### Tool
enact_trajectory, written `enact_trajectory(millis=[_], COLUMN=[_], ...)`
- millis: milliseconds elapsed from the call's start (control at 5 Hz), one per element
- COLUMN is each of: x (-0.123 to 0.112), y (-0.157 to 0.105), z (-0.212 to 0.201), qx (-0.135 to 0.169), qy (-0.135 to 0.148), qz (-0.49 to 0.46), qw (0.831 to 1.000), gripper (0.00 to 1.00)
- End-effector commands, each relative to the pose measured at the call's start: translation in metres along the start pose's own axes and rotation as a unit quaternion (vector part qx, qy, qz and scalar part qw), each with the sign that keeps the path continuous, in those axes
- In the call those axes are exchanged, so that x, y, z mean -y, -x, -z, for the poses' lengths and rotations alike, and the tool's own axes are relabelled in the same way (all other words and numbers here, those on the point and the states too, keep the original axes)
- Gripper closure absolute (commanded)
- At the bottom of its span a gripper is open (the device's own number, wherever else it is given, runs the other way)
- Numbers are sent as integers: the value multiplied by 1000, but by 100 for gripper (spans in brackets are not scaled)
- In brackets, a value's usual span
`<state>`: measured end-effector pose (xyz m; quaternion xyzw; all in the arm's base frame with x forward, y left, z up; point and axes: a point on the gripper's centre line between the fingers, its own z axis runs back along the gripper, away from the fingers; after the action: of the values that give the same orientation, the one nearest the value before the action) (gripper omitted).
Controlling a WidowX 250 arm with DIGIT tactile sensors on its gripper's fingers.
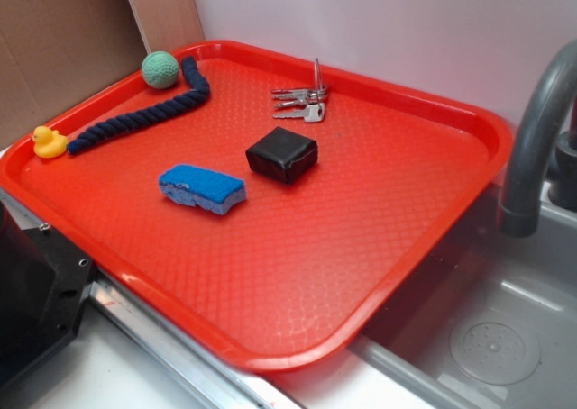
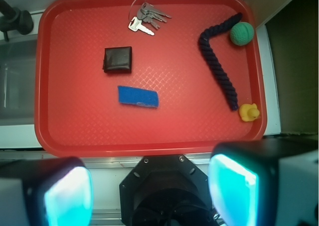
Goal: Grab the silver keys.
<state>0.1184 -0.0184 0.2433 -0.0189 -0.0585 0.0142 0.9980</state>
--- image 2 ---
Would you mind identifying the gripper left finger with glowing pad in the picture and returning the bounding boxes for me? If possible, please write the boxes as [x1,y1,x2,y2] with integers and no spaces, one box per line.
[0,157,94,226]

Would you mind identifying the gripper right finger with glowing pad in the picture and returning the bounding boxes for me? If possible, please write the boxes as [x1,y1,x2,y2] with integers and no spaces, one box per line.
[208,136,319,226]

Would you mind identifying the yellow rubber duck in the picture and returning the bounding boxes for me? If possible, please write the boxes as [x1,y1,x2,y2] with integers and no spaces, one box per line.
[239,104,260,122]

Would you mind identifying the red plastic tray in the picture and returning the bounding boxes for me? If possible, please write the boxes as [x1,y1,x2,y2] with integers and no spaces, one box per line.
[35,0,267,157]

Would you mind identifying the dark brown leather wallet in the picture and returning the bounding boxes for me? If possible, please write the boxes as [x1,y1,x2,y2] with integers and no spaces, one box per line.
[103,46,133,74]

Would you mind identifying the green rubber ball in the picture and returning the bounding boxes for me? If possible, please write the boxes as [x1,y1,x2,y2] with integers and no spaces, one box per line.
[230,22,255,46]

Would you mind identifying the black clamp knob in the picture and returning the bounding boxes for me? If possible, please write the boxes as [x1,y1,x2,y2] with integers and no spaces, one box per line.
[0,0,34,42]

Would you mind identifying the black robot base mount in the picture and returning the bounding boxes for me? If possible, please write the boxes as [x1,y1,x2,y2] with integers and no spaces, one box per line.
[119,155,218,226]

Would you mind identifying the dark navy twisted rope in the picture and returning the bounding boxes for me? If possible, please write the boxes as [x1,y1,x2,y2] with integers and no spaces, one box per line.
[197,12,243,112]

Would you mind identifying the silver keys on ring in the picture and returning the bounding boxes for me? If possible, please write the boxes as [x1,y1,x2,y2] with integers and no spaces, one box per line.
[128,0,172,36]

